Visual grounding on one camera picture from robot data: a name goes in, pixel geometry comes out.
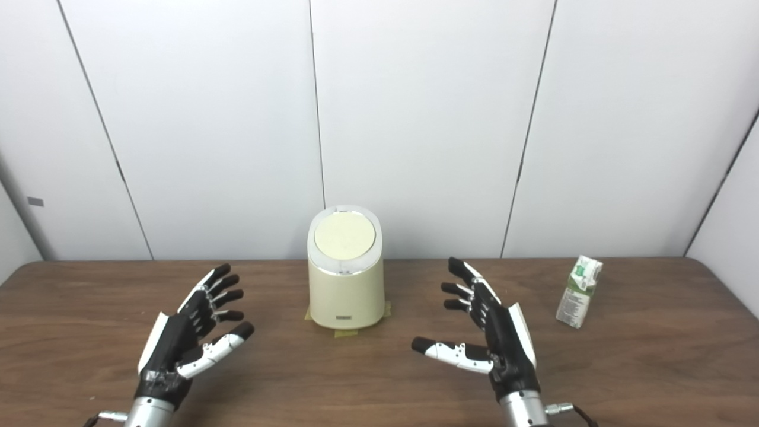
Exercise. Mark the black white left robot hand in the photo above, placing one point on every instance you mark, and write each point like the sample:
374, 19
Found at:
169, 347

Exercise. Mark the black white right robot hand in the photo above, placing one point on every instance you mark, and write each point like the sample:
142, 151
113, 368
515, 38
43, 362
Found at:
504, 338

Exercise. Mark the green white milk carton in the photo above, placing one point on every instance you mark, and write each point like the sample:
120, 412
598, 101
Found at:
578, 296

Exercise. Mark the cream-colored round bin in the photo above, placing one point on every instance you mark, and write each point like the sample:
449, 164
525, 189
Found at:
347, 296

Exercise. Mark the cream round bin lid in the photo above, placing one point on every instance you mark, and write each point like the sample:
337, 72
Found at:
344, 234

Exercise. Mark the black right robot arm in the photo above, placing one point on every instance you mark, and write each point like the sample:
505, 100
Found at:
522, 412

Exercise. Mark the small gray wall tag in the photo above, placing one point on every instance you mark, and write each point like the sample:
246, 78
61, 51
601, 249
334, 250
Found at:
35, 201

